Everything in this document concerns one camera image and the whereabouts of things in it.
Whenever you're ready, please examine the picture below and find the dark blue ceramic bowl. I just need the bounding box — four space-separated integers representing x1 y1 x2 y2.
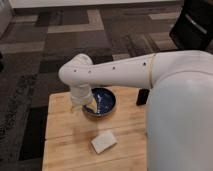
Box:
82 87 116 117

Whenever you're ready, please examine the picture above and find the wooden table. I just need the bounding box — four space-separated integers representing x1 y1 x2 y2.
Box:
42 87 147 171

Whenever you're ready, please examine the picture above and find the black phone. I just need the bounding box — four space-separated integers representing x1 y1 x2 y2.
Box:
136 89 150 106

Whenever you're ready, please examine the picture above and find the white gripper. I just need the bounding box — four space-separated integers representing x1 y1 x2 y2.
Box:
70 84 98 113

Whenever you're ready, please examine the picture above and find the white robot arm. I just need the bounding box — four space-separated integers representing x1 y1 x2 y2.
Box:
58 50 213 171

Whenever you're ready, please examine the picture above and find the black chair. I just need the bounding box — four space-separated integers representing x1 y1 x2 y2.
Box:
169 0 213 50

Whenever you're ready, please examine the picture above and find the white sponge block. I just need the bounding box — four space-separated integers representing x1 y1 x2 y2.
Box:
91 130 117 154

